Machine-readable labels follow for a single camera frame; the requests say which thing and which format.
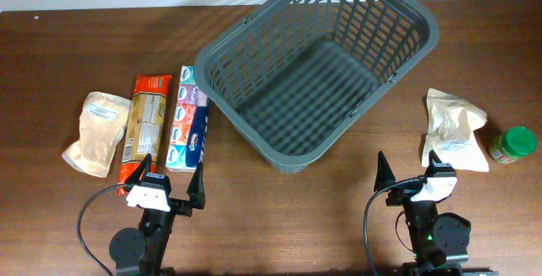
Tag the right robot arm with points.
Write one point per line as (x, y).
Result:
(439, 240)

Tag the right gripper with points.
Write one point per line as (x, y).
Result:
(403, 193)

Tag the grey plastic basket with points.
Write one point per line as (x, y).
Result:
(295, 75)

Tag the green lidded jar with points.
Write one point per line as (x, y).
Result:
(512, 145)

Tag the beige pouch with label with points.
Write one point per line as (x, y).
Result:
(102, 123)

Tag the orange pasta packet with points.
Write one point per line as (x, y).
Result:
(145, 123)

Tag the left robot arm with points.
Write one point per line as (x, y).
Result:
(140, 250)

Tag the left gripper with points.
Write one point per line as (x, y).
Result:
(183, 208)

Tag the Kleenex tissue multipack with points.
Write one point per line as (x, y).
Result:
(188, 132)

